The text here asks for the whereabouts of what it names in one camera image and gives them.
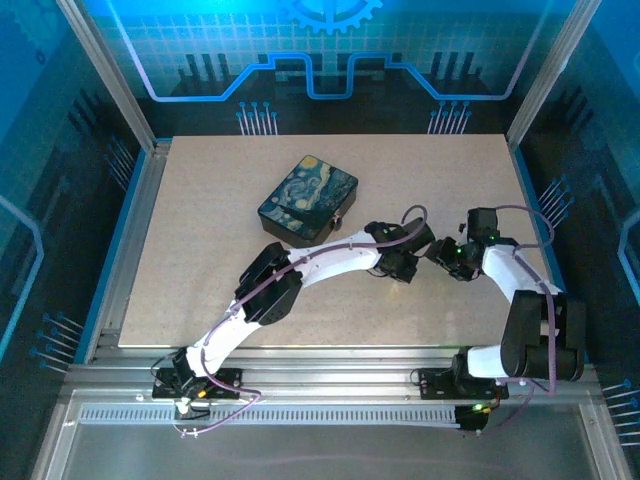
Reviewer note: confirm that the small brass padlock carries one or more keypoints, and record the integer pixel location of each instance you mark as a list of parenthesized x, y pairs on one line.
[(336, 220)]

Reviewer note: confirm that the starry night painted box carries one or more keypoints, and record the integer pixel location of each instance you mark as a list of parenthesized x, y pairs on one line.
[(310, 197)]

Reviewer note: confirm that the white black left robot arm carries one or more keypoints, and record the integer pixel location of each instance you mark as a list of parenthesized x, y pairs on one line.
[(340, 255)]

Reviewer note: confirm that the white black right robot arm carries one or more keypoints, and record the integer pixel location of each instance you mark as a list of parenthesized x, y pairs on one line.
[(505, 270)]

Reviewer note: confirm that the black connector block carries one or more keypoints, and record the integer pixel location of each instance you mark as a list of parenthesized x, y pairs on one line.
[(472, 419)]

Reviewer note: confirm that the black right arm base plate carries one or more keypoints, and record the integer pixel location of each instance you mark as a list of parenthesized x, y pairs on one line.
[(440, 385)]

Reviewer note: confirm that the aluminium front frame rail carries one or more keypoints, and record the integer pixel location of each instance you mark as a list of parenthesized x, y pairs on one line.
[(325, 367)]

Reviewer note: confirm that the aluminium corner post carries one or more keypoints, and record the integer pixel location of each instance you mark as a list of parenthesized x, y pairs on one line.
[(550, 75), (105, 75)]

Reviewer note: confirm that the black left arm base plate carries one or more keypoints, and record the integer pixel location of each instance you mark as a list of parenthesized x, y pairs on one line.
[(225, 387)]

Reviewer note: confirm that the aluminium side frame rail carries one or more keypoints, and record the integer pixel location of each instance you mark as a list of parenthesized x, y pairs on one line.
[(135, 250)]

